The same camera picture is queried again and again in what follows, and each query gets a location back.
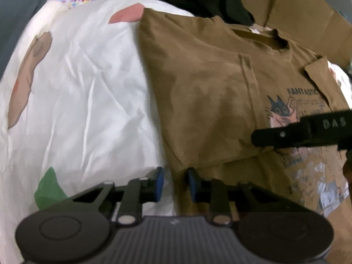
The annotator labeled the person's right hand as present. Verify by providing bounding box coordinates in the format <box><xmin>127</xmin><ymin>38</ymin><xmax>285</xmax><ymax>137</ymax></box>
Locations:
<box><xmin>345</xmin><ymin>154</ymin><xmax>352</xmax><ymax>196</ymax></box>

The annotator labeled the white bear print blanket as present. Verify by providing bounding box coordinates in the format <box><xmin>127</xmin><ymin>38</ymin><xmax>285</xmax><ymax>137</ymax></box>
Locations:
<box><xmin>0</xmin><ymin>0</ymin><xmax>352</xmax><ymax>264</ymax></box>

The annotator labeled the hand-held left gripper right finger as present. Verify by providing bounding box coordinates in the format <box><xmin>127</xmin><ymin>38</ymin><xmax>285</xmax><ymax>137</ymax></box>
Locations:
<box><xmin>187</xmin><ymin>167</ymin><xmax>278</xmax><ymax>224</ymax></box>

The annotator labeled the brown printed t-shirt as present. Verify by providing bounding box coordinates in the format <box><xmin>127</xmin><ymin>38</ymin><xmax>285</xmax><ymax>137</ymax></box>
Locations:
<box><xmin>139</xmin><ymin>8</ymin><xmax>352</xmax><ymax>264</ymax></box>

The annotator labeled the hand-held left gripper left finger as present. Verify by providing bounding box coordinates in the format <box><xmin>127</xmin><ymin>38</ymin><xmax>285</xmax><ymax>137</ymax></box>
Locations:
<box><xmin>69</xmin><ymin>167</ymin><xmax>165</xmax><ymax>224</ymax></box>

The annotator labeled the grey pillow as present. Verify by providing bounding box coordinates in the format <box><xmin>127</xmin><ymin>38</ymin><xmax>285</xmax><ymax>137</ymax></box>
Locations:
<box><xmin>0</xmin><ymin>0</ymin><xmax>48</xmax><ymax>75</ymax></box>

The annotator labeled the folded cardboard sheet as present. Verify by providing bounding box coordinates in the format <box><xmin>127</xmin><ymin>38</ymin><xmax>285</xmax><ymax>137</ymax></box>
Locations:
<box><xmin>235</xmin><ymin>0</ymin><xmax>352</xmax><ymax>69</ymax></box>

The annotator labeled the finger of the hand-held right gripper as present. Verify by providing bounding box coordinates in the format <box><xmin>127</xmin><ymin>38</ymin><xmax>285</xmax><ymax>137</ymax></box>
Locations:
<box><xmin>251</xmin><ymin>121</ymin><xmax>312</xmax><ymax>147</ymax></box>

